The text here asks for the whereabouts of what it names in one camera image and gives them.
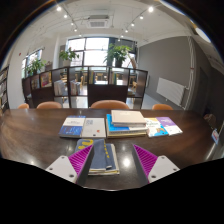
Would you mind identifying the ceiling air conditioner unit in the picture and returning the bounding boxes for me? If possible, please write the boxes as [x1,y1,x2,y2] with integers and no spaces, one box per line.
[85,14,111,29]

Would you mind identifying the large blue-covered book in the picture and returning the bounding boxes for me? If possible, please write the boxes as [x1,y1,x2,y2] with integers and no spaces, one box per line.
[105,113,148,139]

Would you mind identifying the purple and white booklet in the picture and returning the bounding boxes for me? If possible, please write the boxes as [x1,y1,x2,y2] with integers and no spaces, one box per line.
[155,116,184,136]

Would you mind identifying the large green potted plant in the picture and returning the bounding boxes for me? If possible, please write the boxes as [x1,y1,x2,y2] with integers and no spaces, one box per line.
[104,43,133,68]

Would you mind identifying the ceiling spot lights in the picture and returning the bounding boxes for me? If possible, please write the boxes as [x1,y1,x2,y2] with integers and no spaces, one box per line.
[54,3,156,41]

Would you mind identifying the teal and white booklet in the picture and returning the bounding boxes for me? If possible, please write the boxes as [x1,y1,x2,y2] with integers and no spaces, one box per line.
[143,117,169,138]

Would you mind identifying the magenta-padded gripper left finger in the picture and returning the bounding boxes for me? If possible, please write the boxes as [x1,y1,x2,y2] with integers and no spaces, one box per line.
[45,144,95,186]

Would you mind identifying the orange chair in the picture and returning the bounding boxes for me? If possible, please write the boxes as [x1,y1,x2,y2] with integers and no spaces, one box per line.
[151,103,175,111]
[17,102,30,110]
[35,100,63,110]
[90,99,131,110]

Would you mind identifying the large window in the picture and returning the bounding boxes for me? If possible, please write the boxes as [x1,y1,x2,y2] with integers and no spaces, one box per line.
[66,37,138,68]

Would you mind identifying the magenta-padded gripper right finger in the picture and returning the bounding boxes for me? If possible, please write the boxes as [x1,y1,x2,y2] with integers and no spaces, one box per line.
[132,144,181,184]

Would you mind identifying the wall bookshelf with books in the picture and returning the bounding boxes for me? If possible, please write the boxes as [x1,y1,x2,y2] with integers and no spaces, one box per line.
[0,65,10,116]

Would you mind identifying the white wall radiator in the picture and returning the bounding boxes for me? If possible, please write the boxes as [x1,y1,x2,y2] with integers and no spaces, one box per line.
[155,77,187,108]

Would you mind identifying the dark open shelf unit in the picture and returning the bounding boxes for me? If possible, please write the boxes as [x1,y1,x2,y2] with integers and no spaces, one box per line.
[21,65,149,110]

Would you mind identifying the grey towel with yellow letters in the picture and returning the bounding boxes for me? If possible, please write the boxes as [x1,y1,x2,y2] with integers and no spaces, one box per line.
[73,138,120,176]

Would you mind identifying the beige hardcover book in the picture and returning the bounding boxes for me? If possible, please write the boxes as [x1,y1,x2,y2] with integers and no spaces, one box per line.
[110,109,148,128]

